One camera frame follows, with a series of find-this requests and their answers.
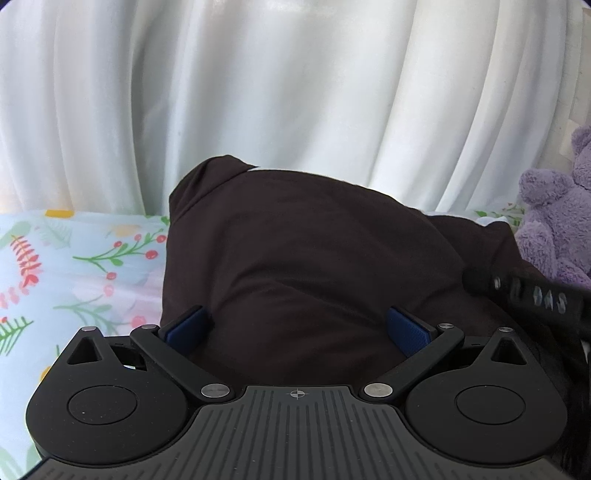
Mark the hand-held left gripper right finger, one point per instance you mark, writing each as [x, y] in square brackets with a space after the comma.
[411, 331]

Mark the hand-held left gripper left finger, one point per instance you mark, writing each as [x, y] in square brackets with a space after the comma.
[187, 330]

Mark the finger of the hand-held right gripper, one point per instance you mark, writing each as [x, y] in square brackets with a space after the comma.
[485, 280]

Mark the dark brown garment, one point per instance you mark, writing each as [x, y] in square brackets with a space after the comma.
[314, 263]

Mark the purple plush toy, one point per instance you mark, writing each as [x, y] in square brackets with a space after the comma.
[554, 221]

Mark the floral bed sheet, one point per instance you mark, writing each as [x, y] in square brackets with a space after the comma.
[69, 281]

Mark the white curtain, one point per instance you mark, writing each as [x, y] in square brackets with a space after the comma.
[286, 92]

